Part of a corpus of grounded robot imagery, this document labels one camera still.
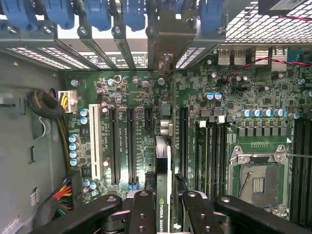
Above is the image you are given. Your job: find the coloured power wire bundle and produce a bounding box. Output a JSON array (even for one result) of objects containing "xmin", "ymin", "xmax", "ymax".
[{"xmin": 52, "ymin": 177, "xmax": 74, "ymax": 215}]

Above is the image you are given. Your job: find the long PCIe expansion slot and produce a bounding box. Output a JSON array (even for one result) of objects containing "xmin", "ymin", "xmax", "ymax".
[
  {"xmin": 179, "ymin": 106, "xmax": 190, "ymax": 178},
  {"xmin": 126, "ymin": 107, "xmax": 137, "ymax": 185},
  {"xmin": 108, "ymin": 107, "xmax": 120, "ymax": 185}
]

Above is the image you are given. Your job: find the twisted red and black wire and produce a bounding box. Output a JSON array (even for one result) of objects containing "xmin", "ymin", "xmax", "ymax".
[{"xmin": 223, "ymin": 57, "xmax": 312, "ymax": 85}]

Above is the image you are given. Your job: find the empty black RAM slot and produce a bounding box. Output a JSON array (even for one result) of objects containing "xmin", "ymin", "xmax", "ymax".
[
  {"xmin": 207, "ymin": 117, "xmax": 215, "ymax": 193},
  {"xmin": 214, "ymin": 116, "xmax": 221, "ymax": 193},
  {"xmin": 220, "ymin": 116, "xmax": 229, "ymax": 193}
]

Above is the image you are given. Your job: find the open black PC case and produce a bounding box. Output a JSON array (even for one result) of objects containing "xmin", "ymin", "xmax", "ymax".
[{"xmin": 0, "ymin": 0, "xmax": 312, "ymax": 234}]

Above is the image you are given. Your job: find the green motherboard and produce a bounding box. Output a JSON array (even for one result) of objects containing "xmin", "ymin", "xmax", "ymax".
[{"xmin": 64, "ymin": 46, "xmax": 312, "ymax": 215}]

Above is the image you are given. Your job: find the white PCI expansion slot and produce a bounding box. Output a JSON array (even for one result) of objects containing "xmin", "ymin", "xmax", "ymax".
[{"xmin": 88, "ymin": 103, "xmax": 102, "ymax": 181}]

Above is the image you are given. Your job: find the white power connector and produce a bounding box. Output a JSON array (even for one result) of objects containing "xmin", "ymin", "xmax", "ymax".
[{"xmin": 58, "ymin": 90, "xmax": 78, "ymax": 114}]

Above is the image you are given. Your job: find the black sleeved power cable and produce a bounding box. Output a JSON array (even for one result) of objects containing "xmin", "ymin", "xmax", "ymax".
[{"xmin": 26, "ymin": 89, "xmax": 71, "ymax": 176}]

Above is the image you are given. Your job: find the socket locking lever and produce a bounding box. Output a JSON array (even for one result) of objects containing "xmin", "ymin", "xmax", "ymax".
[{"xmin": 284, "ymin": 151, "xmax": 312, "ymax": 158}]

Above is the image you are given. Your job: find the short PCIe expansion slot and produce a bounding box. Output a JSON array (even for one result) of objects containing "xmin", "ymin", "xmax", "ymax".
[{"xmin": 144, "ymin": 107, "xmax": 154, "ymax": 130}]

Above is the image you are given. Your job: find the CPU socket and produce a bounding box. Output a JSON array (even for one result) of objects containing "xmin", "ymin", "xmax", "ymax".
[{"xmin": 228, "ymin": 145, "xmax": 293, "ymax": 215}]

